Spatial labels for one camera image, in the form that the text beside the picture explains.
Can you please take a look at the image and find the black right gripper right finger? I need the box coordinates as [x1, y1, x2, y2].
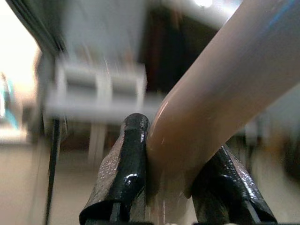
[191, 145, 278, 225]

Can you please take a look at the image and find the white shelf unit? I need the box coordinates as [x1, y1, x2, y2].
[44, 58, 162, 122]

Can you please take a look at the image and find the beige broom handle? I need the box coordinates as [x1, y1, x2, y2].
[145, 0, 300, 225]

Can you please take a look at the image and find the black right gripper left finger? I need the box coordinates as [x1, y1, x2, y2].
[79, 113, 150, 225]

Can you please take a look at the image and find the black cable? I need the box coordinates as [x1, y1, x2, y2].
[45, 119, 60, 225]

